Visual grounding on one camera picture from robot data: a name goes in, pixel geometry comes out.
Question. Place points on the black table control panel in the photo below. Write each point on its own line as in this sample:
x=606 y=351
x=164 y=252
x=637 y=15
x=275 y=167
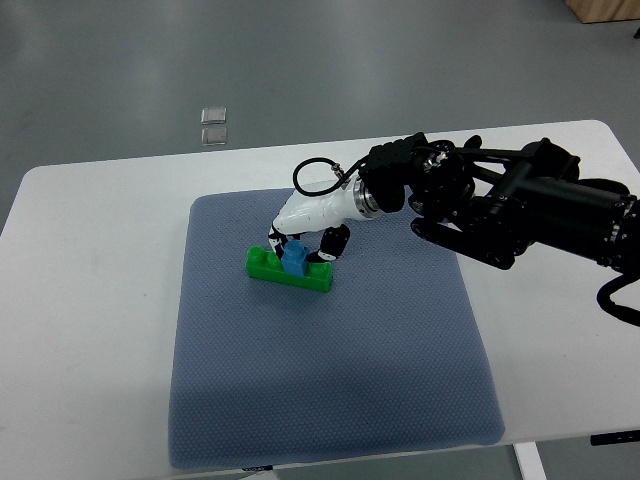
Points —
x=615 y=438

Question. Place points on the long green block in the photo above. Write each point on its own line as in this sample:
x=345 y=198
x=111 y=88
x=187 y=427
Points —
x=265 y=265

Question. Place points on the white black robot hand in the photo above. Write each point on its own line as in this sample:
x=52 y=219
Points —
x=327 y=213

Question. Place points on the white table leg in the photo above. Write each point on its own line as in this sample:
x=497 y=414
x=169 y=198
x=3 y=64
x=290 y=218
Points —
x=529 y=461

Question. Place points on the blue grey foam mat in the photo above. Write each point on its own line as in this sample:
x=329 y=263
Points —
x=389 y=360

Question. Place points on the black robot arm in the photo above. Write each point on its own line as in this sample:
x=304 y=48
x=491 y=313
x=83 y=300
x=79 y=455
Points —
x=487 y=204

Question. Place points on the upper metal floor plate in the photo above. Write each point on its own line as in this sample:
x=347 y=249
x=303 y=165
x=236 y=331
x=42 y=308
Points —
x=213 y=115

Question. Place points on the small blue block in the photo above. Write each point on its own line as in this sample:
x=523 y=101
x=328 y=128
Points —
x=294 y=260

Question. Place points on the wooden box corner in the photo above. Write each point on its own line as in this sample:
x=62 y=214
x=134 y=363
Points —
x=601 y=11

